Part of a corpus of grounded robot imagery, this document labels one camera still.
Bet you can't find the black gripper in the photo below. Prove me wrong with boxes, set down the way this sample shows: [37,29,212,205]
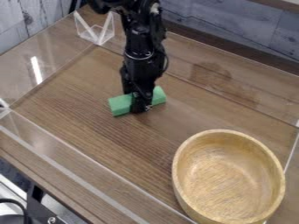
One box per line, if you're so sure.
[120,52,168,114]

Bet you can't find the green rectangular block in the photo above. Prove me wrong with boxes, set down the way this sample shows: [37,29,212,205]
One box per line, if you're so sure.
[106,86,166,116]

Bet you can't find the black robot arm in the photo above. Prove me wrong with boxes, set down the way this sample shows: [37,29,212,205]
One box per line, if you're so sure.
[86,0,169,114]

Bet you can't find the wooden bowl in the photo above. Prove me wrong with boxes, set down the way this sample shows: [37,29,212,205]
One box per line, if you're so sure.
[172,129,285,224]

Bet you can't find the clear acrylic tray walls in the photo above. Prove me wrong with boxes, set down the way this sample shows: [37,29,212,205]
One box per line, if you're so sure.
[0,17,299,224]

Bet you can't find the clear acrylic corner bracket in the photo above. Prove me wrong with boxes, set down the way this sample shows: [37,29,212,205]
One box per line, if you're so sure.
[73,11,114,46]

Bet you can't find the black table frame leg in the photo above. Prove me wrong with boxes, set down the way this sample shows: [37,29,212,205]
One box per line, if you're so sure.
[26,185,59,224]

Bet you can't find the black cable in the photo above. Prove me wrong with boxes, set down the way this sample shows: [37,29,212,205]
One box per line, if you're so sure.
[0,195,27,212]

